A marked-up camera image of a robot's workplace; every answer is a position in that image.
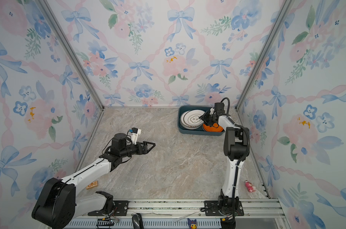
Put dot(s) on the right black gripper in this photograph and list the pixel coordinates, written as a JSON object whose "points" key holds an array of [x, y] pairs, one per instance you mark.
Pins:
{"points": [[206, 115]]}

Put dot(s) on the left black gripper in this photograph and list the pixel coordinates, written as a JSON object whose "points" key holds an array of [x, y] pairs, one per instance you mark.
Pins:
{"points": [[140, 151]]}

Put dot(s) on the orange plate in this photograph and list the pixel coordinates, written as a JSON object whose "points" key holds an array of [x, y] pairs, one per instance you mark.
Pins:
{"points": [[215, 128]]}

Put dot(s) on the white plate flower outline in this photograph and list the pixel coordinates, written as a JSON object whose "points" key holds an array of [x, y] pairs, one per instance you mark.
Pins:
{"points": [[191, 119]]}

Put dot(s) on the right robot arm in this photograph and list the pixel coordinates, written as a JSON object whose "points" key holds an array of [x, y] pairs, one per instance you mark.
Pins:
{"points": [[236, 148]]}

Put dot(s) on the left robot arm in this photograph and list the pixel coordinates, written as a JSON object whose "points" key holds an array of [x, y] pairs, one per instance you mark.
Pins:
{"points": [[58, 203]]}

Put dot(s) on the teal plastic bin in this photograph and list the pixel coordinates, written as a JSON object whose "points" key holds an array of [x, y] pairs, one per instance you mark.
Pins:
{"points": [[198, 131]]}

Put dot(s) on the orange triangular scrap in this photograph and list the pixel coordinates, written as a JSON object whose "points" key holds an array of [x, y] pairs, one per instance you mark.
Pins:
{"points": [[92, 185]]}

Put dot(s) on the pink small toy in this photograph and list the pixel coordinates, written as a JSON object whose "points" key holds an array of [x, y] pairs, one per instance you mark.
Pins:
{"points": [[249, 186]]}

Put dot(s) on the small blue toy figure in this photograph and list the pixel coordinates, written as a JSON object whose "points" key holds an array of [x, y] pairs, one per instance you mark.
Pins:
{"points": [[192, 223]]}

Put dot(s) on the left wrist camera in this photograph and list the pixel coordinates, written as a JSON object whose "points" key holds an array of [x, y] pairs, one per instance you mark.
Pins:
{"points": [[134, 133]]}

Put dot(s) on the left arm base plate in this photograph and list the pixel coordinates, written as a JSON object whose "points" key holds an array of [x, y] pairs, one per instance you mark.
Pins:
{"points": [[119, 208]]}

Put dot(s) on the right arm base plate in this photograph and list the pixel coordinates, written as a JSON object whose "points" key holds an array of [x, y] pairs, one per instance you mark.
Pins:
{"points": [[212, 208]]}

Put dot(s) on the aluminium rail frame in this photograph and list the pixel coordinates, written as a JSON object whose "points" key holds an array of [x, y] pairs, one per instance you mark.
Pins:
{"points": [[184, 208]]}

